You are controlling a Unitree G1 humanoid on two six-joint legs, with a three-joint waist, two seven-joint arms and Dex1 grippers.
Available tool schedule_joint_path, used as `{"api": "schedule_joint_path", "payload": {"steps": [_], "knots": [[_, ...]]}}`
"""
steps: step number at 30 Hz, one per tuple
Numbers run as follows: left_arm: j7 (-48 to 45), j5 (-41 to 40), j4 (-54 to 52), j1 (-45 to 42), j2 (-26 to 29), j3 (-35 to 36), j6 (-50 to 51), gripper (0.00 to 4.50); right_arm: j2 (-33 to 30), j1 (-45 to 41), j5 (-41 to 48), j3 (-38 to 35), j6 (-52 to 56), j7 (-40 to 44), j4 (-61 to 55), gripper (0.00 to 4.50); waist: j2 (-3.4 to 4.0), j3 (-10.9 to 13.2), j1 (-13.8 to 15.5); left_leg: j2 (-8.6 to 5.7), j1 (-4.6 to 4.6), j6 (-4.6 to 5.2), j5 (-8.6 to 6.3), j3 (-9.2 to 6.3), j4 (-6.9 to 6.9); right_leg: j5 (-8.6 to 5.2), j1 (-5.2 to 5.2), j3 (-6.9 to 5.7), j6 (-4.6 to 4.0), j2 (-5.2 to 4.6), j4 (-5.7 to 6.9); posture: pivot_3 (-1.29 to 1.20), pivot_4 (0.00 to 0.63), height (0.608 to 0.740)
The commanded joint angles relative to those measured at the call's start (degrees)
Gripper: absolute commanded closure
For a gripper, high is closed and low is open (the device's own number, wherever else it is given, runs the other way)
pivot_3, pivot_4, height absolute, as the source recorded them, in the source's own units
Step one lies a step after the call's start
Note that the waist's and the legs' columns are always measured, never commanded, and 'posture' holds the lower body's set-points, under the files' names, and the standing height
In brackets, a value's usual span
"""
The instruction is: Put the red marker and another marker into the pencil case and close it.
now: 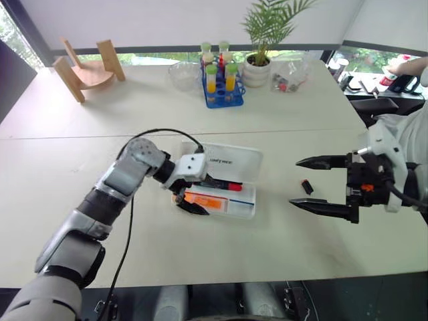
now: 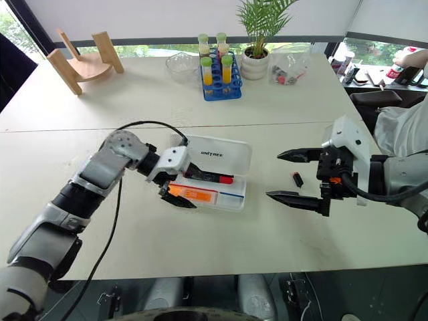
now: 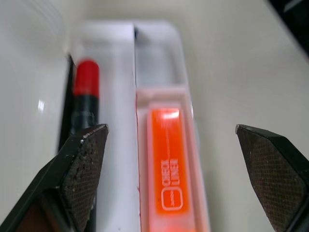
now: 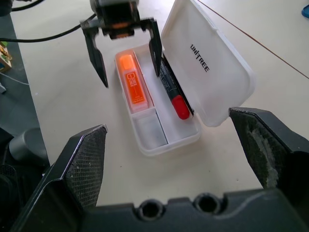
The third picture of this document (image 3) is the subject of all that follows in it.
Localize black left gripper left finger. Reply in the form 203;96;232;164
0;123;110;232

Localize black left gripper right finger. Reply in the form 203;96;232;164
235;124;309;232

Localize black object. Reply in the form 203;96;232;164
265;0;309;61

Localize white marker holder tray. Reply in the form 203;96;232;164
64;20;213;232

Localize orange highlighter marker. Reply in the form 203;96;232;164
144;107;209;232

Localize black marker with red cap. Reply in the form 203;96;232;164
70;58;101;232

